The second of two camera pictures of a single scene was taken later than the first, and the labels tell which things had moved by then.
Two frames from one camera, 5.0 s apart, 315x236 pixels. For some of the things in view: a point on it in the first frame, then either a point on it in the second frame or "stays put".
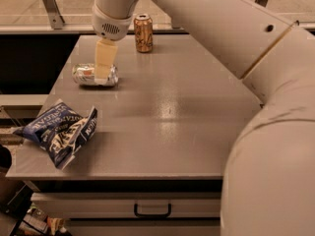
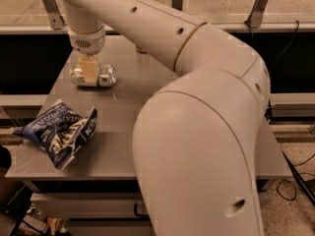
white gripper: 110,28 -> 88,43
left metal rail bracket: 49,2 stays put
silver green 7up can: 85,74 stays put
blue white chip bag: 59,132 stays put
